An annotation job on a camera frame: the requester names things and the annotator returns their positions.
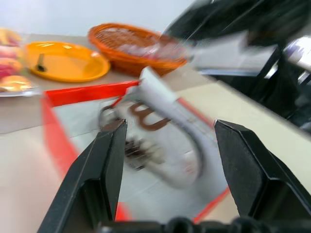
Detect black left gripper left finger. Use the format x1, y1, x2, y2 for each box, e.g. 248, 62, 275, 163
37, 118, 128, 233

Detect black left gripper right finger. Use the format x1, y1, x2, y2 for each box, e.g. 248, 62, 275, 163
213, 118, 311, 221

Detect red cardboard shoebox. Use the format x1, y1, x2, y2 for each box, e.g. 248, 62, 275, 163
40, 80, 231, 223

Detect orange plastic plate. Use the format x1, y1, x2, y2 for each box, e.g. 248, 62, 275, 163
24, 40, 112, 83

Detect orange woven basket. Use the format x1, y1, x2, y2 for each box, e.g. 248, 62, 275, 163
87, 22, 190, 78

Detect small dark utensil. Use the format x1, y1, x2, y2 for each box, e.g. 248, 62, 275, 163
33, 53, 49, 73

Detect white packets in basket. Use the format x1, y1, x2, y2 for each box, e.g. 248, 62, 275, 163
114, 40, 172, 60

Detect silver tray of toy fruit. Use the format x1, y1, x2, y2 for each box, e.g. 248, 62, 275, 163
0, 27, 41, 98

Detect black chair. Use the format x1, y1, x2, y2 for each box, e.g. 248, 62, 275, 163
163, 0, 311, 134

